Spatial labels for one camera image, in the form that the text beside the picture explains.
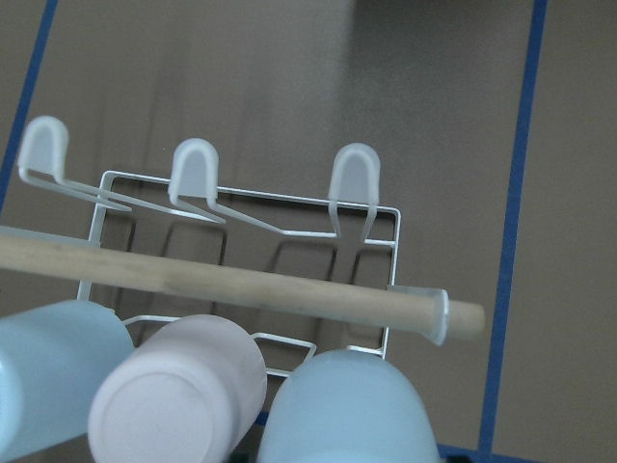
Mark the light blue plastic cup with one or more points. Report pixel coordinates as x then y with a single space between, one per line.
347 406

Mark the pink plastic cup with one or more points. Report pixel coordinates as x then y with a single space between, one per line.
190 393

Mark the pale blue plastic cup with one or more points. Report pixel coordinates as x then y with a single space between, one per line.
53 360

